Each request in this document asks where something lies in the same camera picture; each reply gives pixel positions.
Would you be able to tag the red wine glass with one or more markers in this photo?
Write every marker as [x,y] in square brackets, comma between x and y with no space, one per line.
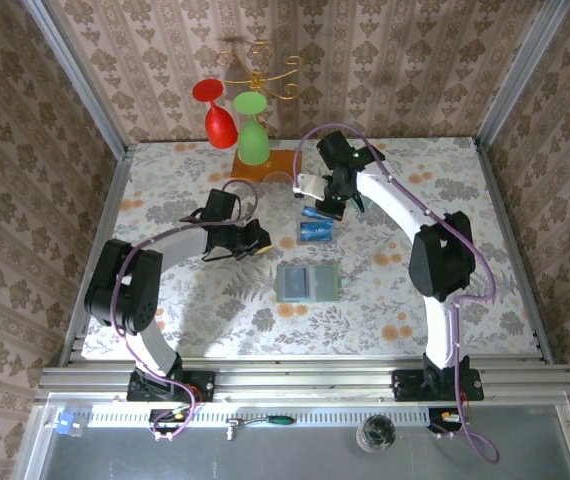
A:
[220,130]

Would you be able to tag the floral tablecloth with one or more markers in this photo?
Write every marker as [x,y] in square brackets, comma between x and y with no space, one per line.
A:
[390,310]

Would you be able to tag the clear glass jar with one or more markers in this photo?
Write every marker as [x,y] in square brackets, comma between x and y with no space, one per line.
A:
[376,434]

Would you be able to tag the aluminium front frame rail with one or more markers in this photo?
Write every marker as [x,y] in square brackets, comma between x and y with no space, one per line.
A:
[305,380]

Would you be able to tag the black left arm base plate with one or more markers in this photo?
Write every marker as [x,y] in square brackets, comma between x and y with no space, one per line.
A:
[200,385]

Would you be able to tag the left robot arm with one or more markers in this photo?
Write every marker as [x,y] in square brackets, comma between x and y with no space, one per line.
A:
[185,245]

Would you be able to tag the green wine glass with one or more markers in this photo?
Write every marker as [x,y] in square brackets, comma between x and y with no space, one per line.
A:
[252,145]

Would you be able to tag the blue connector block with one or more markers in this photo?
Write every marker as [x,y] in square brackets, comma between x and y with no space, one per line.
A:
[66,424]

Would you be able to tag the aluminium frame post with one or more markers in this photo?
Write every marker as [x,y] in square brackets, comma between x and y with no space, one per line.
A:
[77,75]
[520,75]

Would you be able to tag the orange wooden rack base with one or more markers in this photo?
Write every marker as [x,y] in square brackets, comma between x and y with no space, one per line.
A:
[285,167]

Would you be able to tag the aluminium side rail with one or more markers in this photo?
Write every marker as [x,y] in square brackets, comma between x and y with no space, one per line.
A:
[499,200]
[100,250]

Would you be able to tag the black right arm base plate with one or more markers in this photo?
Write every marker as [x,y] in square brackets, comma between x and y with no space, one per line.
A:
[407,387]

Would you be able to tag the clear glass cup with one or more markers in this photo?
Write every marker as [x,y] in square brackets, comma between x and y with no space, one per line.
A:
[278,192]

